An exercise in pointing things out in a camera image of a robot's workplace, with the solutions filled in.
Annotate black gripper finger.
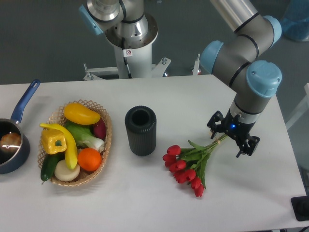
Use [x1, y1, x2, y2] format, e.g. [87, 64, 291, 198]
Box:
[207, 111, 226, 139]
[236, 135, 260, 158]

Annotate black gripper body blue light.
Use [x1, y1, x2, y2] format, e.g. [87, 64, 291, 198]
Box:
[222, 113, 251, 145]

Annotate red tulip bouquet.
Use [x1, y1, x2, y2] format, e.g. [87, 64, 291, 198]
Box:
[162, 134, 227, 197]

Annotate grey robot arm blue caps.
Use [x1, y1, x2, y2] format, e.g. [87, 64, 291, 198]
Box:
[79, 0, 282, 155]

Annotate black ribbed vase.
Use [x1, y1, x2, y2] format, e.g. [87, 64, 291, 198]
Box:
[125, 105, 157, 156]

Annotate black device at table edge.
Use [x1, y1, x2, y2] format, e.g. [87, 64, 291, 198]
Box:
[291, 196, 309, 221]

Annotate dark red radish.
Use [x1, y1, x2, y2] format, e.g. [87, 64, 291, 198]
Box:
[93, 118, 107, 141]

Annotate blue mesh bag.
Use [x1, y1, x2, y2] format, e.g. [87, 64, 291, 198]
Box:
[281, 0, 309, 42]

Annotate orange fruit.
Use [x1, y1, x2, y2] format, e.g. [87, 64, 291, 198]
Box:
[78, 148, 102, 172]

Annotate green lettuce bok choy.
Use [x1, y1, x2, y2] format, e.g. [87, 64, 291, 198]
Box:
[65, 121, 104, 153]

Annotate yellow mango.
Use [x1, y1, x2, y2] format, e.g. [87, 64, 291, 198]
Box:
[63, 102, 101, 125]

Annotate yellow banana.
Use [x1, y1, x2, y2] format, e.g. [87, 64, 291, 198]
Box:
[40, 123, 78, 170]

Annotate white round onion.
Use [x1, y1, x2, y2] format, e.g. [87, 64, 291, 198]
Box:
[54, 160, 80, 182]

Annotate yellow bell pepper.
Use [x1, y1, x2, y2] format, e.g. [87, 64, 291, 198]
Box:
[41, 129, 67, 155]

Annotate green cucumber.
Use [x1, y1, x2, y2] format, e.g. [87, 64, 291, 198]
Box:
[41, 153, 64, 182]

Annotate blue saucepan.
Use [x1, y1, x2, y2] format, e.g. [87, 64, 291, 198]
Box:
[0, 79, 41, 174]

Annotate white frame at right edge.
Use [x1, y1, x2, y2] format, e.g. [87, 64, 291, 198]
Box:
[285, 83, 309, 130]

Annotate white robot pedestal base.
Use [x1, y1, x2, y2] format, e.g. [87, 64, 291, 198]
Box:
[83, 47, 202, 81]

